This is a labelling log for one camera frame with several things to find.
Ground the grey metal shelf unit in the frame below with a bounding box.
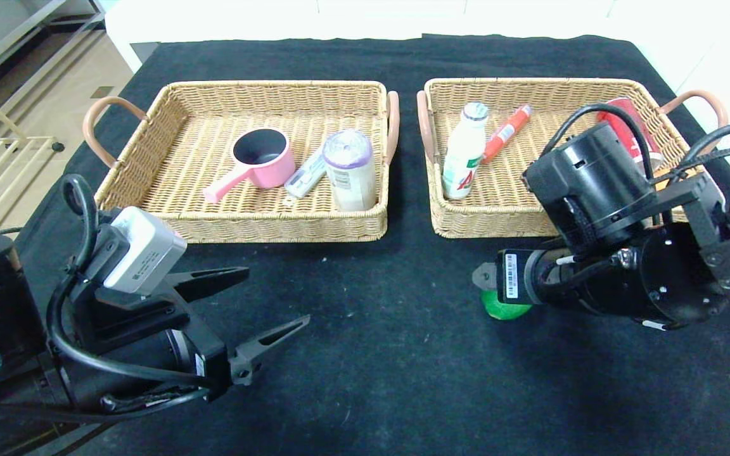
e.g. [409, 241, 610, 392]
[0, 0, 107, 86]

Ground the orange sausage stick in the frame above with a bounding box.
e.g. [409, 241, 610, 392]
[483, 104, 534, 164]

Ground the pink saucepan with handle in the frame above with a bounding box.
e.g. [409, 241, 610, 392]
[202, 128, 297, 205]

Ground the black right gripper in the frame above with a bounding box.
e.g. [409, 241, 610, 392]
[471, 248, 548, 305]

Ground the small white milk bottle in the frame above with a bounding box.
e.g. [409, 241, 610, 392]
[442, 102, 490, 201]

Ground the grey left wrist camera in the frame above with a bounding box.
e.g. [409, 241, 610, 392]
[103, 206, 188, 296]

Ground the red soda can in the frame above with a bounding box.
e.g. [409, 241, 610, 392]
[596, 97, 665, 173]

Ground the black camera cable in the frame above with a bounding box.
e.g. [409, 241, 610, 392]
[46, 174, 217, 407]
[541, 103, 656, 182]

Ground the light wooden rack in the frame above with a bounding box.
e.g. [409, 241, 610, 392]
[0, 75, 65, 236]

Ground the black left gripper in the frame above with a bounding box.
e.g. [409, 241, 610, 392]
[105, 266, 311, 403]

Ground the green lime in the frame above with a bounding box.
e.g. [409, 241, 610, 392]
[480, 288, 534, 321]

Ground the wicker basket with brown handles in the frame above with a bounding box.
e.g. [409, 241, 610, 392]
[82, 79, 400, 245]
[416, 77, 729, 240]

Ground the clear plastic blister pack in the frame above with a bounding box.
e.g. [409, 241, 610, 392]
[283, 147, 328, 207]

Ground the black left camera cable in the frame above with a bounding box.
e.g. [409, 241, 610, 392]
[46, 174, 217, 407]

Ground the purple trash bag roll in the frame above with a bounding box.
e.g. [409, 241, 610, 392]
[322, 130, 378, 213]

